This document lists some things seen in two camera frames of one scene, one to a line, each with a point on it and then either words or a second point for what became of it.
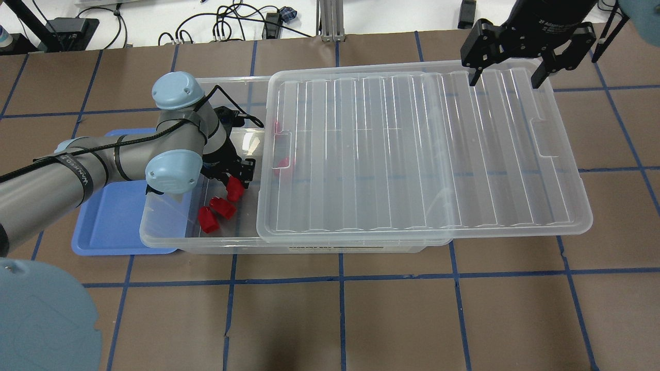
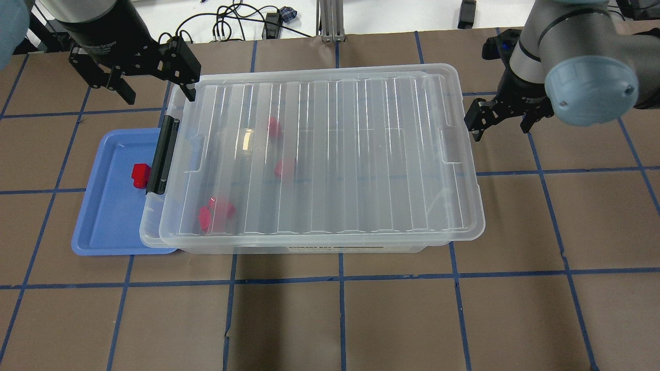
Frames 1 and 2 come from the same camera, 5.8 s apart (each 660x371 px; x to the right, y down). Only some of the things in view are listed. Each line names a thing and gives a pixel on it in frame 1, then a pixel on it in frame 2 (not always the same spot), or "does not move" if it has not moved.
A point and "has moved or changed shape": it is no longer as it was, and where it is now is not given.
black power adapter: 467,14 does not move
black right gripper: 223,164 to 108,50
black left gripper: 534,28 to 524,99
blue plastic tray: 109,224 does not move
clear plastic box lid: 403,150 has moved or changed shape
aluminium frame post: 329,20 does not move
